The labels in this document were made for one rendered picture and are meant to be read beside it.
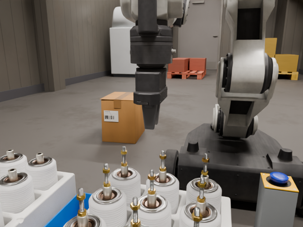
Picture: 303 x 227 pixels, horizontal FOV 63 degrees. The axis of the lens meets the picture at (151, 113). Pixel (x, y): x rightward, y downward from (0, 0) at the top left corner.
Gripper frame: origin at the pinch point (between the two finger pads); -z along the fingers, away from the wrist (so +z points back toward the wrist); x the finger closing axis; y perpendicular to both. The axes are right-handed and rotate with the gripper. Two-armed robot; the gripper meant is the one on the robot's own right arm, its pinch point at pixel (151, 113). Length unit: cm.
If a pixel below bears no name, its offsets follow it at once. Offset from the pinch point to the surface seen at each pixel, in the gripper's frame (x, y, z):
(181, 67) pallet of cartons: -491, -50, -25
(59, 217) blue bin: -7.0, -31.3, -37.4
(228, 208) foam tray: -12.6, 19.5, -29.9
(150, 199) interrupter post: 1.2, 0.0, -21.0
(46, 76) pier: -276, -227, -26
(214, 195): -7.8, 15.2, -23.2
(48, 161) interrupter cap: -14.6, -39.0, -22.5
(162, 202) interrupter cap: -0.3, 2.6, -22.5
